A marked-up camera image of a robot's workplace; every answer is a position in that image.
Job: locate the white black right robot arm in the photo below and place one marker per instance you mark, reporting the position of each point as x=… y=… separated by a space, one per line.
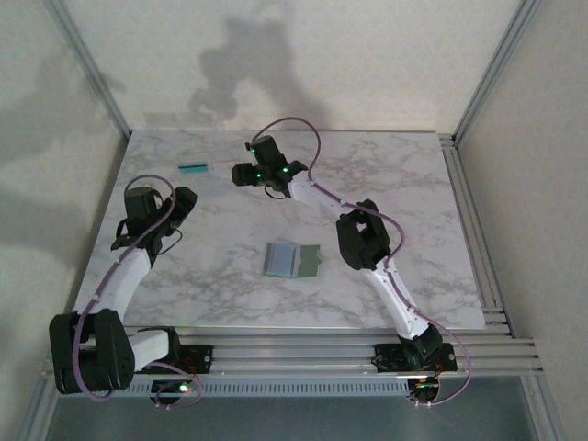
x=317 y=195

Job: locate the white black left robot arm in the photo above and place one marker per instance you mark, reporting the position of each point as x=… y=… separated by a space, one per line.
x=121 y=285

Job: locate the aluminium frame post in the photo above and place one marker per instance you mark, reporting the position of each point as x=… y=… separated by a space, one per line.
x=92 y=69
x=497 y=69
x=39 y=413
x=546 y=413

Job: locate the green card holder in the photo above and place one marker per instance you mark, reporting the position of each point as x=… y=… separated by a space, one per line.
x=280 y=259

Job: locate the black controller board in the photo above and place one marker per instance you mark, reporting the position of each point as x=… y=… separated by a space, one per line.
x=177 y=389
x=425 y=390

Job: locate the aluminium frame rails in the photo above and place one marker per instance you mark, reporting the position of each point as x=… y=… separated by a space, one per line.
x=294 y=353

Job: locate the aluminium side rails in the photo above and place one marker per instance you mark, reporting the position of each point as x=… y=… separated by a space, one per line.
x=455 y=161

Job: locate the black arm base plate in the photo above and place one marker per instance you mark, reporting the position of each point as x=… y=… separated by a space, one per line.
x=197 y=358
x=388 y=358

